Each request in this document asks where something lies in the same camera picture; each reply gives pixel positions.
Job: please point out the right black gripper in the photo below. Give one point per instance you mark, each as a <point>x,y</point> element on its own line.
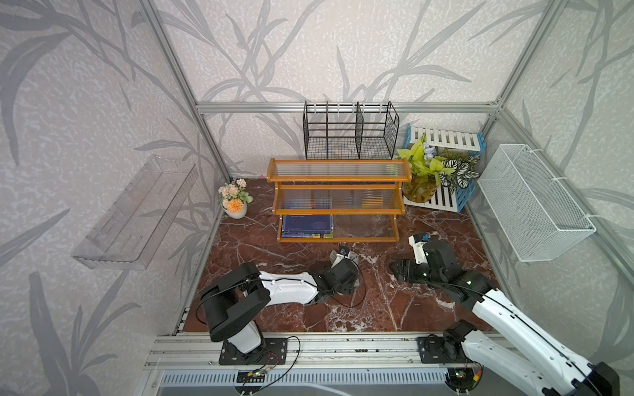
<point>404,263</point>

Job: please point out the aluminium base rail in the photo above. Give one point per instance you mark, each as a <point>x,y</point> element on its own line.
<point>195,351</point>

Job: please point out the flower pot with orange flowers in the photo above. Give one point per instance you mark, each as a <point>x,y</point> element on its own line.
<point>235,199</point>

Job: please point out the clear acrylic wall shelf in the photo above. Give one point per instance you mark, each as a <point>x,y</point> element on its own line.
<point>128,236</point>

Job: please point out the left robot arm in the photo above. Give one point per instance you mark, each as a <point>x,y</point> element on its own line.
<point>230,306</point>

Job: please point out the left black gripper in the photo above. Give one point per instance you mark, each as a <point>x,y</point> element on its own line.
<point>350,285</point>

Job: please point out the black wire file rack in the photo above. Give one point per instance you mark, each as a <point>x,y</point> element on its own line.
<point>350,131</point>

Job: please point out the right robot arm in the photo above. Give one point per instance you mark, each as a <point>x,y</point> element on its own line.
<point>540,366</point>

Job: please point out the orange wooden bookshelf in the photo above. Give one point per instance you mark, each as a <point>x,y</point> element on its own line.
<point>363,196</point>

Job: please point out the green potted plant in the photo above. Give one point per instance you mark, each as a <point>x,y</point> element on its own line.
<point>428,171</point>

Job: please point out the spotted leaf plant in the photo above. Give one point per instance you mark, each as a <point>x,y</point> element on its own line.
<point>463,168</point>

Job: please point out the white wire basket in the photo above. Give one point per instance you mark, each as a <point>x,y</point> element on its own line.
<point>539,217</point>

